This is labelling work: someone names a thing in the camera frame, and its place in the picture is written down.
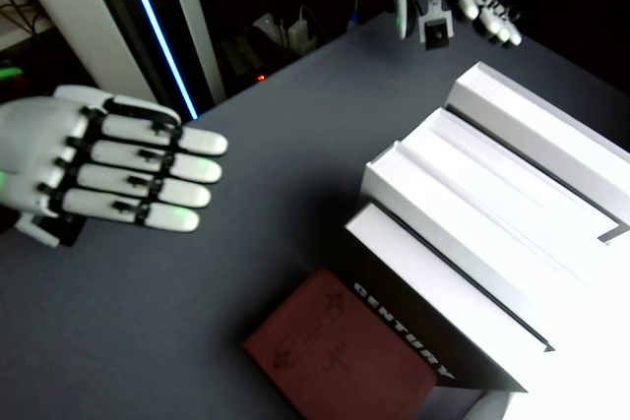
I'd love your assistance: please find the white column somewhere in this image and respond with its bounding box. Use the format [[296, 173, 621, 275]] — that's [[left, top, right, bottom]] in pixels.
[[7, 0, 227, 121]]

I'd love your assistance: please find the white book with dark corner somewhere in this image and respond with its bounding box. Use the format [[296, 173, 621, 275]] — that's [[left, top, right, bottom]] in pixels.
[[444, 61, 630, 245]]

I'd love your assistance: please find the blue light strip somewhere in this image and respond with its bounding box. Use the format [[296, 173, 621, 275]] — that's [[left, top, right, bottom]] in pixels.
[[118, 0, 199, 120]]

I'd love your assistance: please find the white power adapter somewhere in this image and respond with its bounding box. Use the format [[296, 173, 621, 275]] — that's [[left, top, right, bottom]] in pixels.
[[253, 4, 319, 56]]

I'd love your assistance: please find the thick white book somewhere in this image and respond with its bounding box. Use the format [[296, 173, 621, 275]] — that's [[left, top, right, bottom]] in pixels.
[[399, 105, 630, 303]]

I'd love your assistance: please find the grey table cloth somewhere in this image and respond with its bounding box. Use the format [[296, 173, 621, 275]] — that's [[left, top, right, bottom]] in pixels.
[[0, 11, 630, 420]]

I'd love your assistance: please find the white book with grey cover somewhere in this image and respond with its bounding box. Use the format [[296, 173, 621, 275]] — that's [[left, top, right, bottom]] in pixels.
[[360, 140, 538, 337]]

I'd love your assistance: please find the black device with red light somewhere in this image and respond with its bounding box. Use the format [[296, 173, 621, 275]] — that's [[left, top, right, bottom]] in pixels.
[[218, 30, 299, 92]]

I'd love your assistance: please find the black book with Century spine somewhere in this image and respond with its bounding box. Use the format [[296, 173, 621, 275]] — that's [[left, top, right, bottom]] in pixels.
[[343, 201, 556, 394]]

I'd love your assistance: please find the red hardcover book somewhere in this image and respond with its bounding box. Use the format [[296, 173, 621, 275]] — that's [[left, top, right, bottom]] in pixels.
[[240, 268, 438, 420]]

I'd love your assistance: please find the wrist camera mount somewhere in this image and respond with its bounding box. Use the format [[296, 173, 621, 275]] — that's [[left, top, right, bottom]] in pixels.
[[415, 0, 453, 51], [13, 211, 85, 249]]

